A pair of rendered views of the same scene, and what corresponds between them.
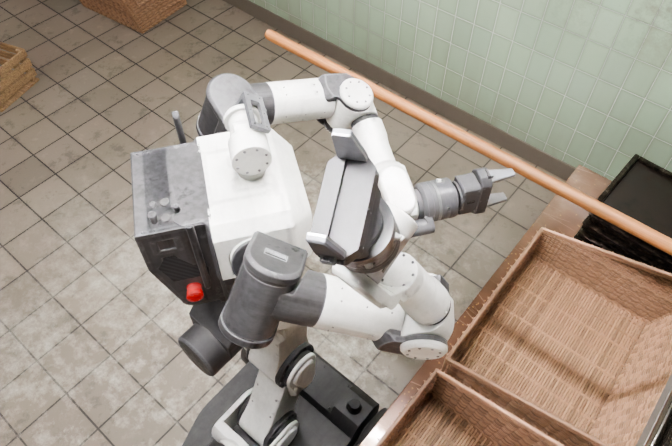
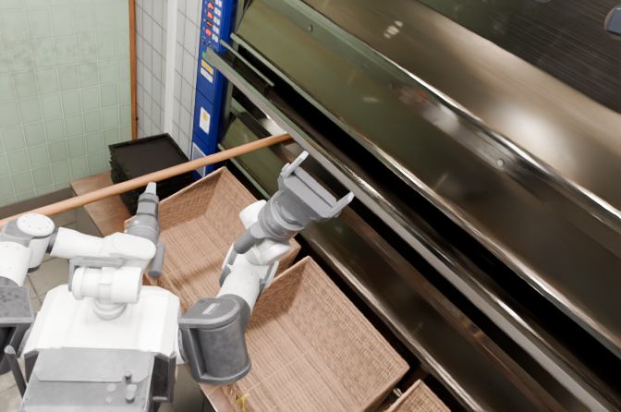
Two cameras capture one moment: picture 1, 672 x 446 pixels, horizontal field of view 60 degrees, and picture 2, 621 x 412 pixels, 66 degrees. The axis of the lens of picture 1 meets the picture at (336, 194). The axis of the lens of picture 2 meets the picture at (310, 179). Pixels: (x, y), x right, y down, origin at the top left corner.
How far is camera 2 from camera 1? 0.78 m
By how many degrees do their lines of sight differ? 61
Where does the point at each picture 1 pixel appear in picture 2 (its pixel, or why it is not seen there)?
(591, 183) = (91, 185)
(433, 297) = not seen: hidden behind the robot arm
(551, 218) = (103, 219)
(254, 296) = (237, 333)
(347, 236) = (327, 199)
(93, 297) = not seen: outside the picture
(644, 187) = (135, 156)
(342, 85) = (24, 227)
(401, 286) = not seen: hidden behind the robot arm
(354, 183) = (299, 181)
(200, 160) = (72, 348)
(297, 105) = (22, 268)
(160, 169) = (62, 388)
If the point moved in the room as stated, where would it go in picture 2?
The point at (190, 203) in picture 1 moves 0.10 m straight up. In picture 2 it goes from (126, 364) to (124, 333)
